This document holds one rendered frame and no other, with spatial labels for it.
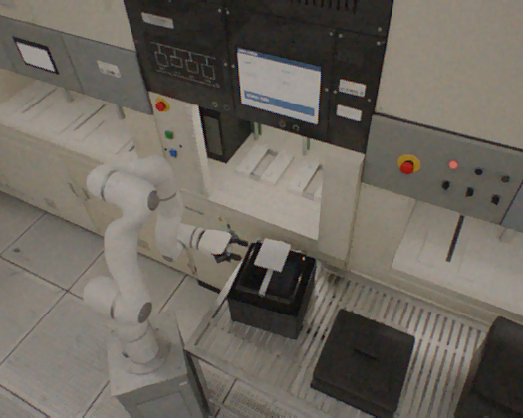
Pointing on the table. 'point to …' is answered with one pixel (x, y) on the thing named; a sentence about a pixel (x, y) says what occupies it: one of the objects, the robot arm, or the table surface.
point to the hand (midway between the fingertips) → (240, 250)
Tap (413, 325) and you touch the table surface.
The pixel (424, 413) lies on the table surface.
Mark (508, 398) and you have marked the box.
